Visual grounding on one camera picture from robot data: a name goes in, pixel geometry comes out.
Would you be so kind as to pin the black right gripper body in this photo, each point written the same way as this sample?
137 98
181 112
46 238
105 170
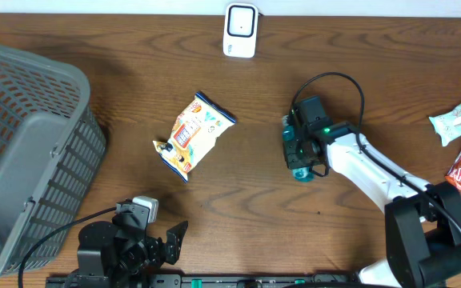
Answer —
296 155

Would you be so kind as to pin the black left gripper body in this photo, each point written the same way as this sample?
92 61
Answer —
130 254

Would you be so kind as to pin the teal mouthwash bottle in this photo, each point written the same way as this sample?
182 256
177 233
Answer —
293 155

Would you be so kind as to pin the yellow snack bag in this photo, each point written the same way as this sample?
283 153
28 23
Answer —
194 134

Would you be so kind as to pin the light teal wipes packet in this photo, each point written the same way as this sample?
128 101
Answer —
448 125

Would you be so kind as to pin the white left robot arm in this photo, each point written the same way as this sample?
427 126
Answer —
98 252

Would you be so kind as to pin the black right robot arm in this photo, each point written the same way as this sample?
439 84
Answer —
422 221

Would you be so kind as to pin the white barcode scanner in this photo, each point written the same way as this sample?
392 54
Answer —
240 30

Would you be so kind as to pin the grey plastic basket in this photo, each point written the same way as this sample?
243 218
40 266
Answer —
51 147

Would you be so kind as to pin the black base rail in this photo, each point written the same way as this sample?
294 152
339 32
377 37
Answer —
201 281

